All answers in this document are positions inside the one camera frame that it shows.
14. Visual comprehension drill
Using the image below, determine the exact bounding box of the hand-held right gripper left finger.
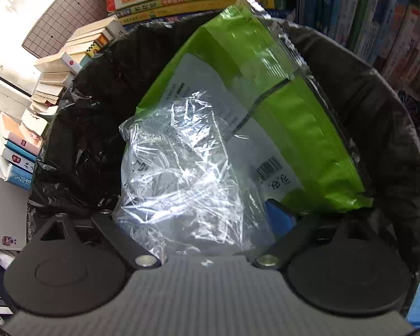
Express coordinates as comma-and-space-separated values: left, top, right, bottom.
31, 210, 162, 270

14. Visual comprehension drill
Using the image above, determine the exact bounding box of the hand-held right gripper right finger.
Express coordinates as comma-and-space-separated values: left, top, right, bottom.
254, 198, 377, 270

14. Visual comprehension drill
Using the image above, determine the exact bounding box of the green snack bag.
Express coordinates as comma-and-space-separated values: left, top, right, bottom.
135, 0, 373, 216

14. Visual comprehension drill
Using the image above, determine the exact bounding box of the clear plastic wrapper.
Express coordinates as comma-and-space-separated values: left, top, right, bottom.
112, 91, 277, 263

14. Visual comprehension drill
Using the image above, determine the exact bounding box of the trash bin with black bag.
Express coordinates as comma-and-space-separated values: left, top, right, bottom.
26, 12, 420, 323

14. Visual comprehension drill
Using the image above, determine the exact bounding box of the pile of cream-edged books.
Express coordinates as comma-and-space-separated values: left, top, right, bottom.
0, 19, 127, 191

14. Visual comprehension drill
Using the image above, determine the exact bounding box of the row of upright books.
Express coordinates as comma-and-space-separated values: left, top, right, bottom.
294, 0, 420, 113

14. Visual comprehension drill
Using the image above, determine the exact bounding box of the grid board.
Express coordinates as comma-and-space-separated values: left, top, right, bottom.
23, 0, 118, 58

